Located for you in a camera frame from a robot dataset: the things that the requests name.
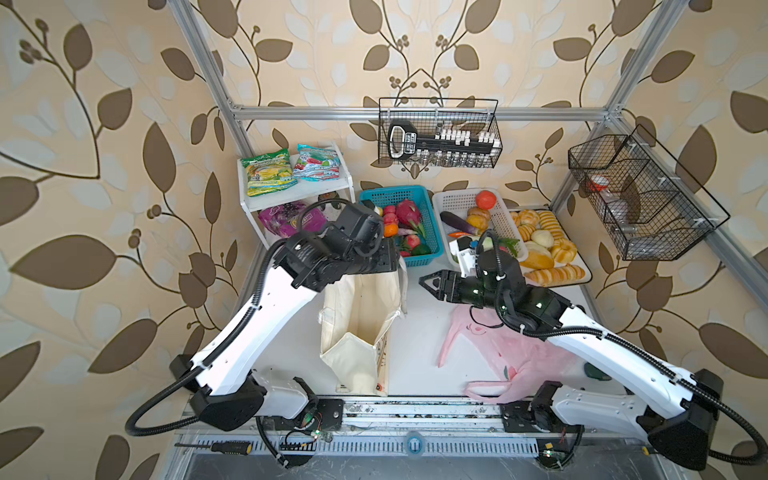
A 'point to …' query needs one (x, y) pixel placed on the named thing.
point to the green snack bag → (269, 172)
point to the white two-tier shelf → (303, 186)
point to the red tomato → (486, 199)
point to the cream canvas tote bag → (356, 315)
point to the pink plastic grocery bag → (523, 361)
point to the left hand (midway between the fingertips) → (394, 253)
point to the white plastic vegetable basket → (471, 212)
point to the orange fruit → (390, 230)
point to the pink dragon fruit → (408, 214)
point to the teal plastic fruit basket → (386, 196)
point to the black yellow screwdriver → (230, 447)
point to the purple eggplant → (455, 221)
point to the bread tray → (552, 258)
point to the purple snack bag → (292, 218)
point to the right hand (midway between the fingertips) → (426, 285)
